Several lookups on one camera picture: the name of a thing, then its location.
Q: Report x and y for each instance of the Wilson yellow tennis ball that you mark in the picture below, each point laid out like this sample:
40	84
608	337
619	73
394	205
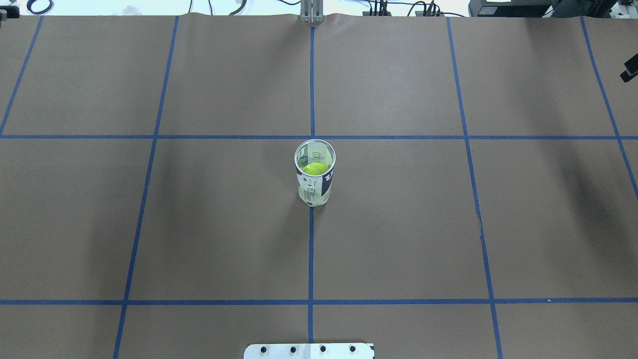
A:
315	169

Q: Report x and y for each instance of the clear tennis ball can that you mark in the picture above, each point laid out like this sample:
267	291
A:
314	190

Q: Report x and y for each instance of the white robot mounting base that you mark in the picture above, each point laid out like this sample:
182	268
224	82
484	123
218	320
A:
310	351

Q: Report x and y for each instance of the aluminium frame post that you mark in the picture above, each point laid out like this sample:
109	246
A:
311	11

